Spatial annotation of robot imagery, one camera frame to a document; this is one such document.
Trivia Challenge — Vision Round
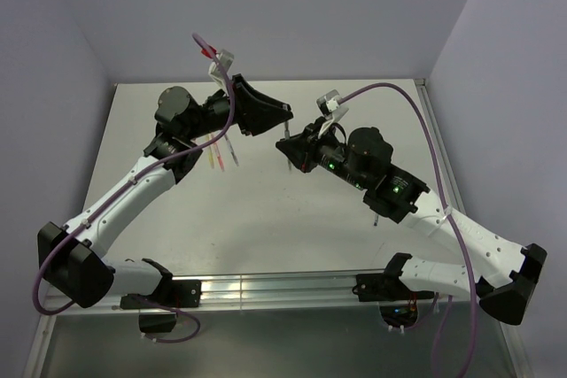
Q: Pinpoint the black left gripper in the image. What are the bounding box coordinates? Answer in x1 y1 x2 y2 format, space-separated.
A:
184 74 292 141

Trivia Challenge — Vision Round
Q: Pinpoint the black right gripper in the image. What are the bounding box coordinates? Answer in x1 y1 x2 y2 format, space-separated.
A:
276 115 369 190

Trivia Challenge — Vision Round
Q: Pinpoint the purple highlighter pen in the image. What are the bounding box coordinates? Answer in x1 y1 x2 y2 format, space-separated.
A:
224 135 239 167

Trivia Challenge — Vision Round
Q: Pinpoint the pink highlighter pen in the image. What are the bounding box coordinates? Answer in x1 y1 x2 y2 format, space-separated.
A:
212 142 225 172

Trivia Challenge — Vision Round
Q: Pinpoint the yellow highlighter pen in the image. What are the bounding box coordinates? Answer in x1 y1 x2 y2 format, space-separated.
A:
205 134 215 170

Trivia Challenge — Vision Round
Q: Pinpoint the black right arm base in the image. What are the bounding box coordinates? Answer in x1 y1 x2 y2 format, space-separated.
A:
352 273 435 328

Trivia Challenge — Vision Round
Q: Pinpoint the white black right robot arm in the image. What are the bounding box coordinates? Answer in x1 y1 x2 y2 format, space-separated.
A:
276 119 547 326

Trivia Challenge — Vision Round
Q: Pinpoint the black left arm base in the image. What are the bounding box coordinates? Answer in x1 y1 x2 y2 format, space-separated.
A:
119 279 202 344

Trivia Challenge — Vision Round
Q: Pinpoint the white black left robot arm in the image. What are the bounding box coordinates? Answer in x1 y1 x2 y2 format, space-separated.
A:
37 74 293 308

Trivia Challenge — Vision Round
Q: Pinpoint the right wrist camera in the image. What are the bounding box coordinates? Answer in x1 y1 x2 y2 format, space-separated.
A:
316 89 348 139

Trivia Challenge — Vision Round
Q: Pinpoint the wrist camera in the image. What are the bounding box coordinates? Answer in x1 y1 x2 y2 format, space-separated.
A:
316 89 348 139
201 46 235 90

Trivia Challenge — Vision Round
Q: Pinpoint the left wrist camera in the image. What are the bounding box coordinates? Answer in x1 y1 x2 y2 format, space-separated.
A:
201 46 235 90

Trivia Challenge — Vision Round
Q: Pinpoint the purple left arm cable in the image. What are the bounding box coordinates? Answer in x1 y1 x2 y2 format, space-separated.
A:
31 32 236 343

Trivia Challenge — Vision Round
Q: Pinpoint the aluminium front rail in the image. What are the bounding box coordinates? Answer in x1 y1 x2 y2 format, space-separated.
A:
42 264 509 317

